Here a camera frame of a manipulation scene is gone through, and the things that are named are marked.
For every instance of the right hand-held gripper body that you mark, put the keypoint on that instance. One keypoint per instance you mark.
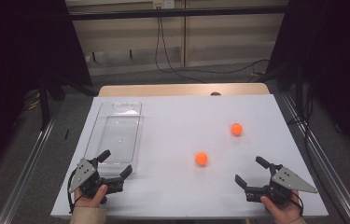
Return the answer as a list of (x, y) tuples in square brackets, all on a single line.
[(287, 181)]

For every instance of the white wall socket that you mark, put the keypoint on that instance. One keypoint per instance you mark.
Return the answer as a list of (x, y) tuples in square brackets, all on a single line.
[(163, 3)]

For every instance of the orange table tennis ball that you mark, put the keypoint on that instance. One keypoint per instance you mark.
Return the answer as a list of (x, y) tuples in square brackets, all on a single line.
[(236, 129), (201, 158)]

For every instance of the aluminium floor rail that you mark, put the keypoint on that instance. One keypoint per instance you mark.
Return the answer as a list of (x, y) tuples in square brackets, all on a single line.
[(319, 155), (23, 177)]

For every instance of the dark curtain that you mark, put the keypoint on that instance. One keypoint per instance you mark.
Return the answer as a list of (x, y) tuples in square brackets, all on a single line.
[(7, 77), (343, 62)]

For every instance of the small black floor object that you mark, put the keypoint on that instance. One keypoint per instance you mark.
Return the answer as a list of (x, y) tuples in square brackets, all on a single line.
[(67, 134)]

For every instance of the person's left hand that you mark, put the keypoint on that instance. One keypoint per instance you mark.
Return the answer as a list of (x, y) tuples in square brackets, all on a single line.
[(91, 202)]

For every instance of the wooden table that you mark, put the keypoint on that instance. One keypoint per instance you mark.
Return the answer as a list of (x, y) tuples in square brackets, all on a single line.
[(163, 89)]

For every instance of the clear plastic tray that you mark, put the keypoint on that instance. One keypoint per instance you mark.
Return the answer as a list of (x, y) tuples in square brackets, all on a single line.
[(116, 137)]

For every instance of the black horizontal bar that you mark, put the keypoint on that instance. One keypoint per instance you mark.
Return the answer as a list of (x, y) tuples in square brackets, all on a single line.
[(163, 13)]

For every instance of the white table board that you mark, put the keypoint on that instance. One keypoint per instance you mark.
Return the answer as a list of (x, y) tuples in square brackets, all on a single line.
[(169, 186)]

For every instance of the person's right hand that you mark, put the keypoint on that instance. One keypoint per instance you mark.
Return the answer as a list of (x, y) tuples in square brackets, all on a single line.
[(284, 214)]

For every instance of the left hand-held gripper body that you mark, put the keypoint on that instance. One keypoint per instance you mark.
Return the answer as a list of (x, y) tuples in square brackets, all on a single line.
[(90, 182)]

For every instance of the black metal stand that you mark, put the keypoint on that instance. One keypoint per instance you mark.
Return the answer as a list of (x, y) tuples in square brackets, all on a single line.
[(299, 96), (43, 105)]

